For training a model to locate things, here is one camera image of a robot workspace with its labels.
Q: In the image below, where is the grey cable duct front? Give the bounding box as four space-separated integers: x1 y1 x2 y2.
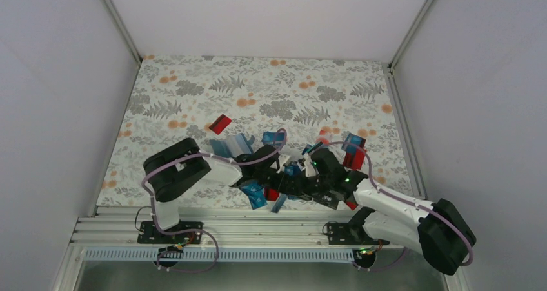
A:
83 247 354 263

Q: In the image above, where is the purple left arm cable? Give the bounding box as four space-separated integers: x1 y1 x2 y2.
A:
141 128 288 274

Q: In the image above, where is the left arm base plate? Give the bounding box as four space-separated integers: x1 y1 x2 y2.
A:
137 221 203 245

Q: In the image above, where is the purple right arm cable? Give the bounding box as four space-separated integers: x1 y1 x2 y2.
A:
318 141 475 273

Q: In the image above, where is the blue card stack upper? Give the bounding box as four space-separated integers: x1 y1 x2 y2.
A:
261 131 285 146

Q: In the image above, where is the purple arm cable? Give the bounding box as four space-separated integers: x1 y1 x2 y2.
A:
318 141 475 273
141 128 288 274

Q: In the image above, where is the teal green card right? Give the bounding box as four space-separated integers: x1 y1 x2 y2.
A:
302 141 327 155

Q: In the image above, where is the aluminium frame post left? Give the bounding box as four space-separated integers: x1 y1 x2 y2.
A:
102 0 143 66

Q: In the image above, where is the red card black stripe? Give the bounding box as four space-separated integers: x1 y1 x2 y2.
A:
208 114 232 135

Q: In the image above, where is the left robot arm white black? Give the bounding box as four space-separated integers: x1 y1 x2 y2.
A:
141 138 290 243

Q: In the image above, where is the aluminium frame post right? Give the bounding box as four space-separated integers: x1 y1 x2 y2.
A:
388 0 436 72

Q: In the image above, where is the floral patterned table mat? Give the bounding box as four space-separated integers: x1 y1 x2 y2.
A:
97 55 415 207

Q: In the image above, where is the red card far right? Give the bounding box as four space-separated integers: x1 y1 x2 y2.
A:
343 148 366 170

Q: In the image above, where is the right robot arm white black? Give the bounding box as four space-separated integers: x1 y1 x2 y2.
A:
296 146 477 275

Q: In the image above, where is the aluminium frame post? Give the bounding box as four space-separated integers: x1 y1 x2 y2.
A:
388 0 436 72
102 0 143 66

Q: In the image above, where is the blue card far right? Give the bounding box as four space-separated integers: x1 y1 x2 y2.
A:
344 133 366 148

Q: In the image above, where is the aluminium rail base front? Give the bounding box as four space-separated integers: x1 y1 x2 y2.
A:
70 206 455 249

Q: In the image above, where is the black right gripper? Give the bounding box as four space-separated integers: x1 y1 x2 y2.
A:
281 172 332 201

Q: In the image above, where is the teal leather card holder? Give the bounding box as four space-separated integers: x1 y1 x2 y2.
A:
209 133 255 158

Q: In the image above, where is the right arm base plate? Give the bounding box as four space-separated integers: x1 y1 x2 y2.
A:
322 221 390 246

